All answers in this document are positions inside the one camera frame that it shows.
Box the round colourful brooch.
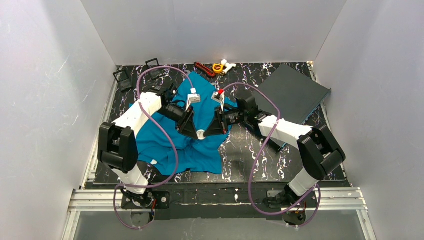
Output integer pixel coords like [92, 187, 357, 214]
[196, 129, 206, 140]

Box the blue garment cloth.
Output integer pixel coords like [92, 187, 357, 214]
[136, 72, 228, 176]

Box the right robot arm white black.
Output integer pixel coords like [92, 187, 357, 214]
[203, 91, 346, 200]

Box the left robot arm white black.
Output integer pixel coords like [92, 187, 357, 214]
[97, 85, 201, 196]

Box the white plastic fitting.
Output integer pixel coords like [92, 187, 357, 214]
[220, 59, 237, 75]

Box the yellow tape measure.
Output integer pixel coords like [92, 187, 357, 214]
[211, 63, 224, 75]

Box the red black utility knife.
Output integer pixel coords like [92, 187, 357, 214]
[194, 61, 216, 78]

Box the dark grey flat box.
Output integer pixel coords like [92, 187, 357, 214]
[258, 64, 331, 125]

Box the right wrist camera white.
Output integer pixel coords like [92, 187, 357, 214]
[211, 89, 225, 111]

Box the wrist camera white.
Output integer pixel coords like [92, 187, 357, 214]
[185, 93, 201, 111]
[211, 89, 225, 111]

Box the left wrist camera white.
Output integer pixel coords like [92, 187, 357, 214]
[185, 93, 201, 111]

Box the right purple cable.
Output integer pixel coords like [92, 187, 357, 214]
[221, 82, 322, 229]

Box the purple cable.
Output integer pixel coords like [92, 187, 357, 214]
[221, 82, 322, 229]
[113, 65, 198, 231]

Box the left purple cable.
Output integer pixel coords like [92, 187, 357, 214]
[113, 65, 198, 231]

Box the black frame stand rear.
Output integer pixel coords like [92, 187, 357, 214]
[145, 58, 163, 80]

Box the black frame stand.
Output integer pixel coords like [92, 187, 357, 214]
[112, 69, 134, 93]
[145, 58, 163, 80]

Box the black frame stand left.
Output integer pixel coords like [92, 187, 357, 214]
[112, 69, 134, 93]

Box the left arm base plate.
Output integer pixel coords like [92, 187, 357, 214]
[116, 186, 170, 210]

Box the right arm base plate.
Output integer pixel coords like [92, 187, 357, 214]
[263, 190, 320, 227]

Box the aluminium rail frame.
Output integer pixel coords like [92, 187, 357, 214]
[61, 62, 378, 240]

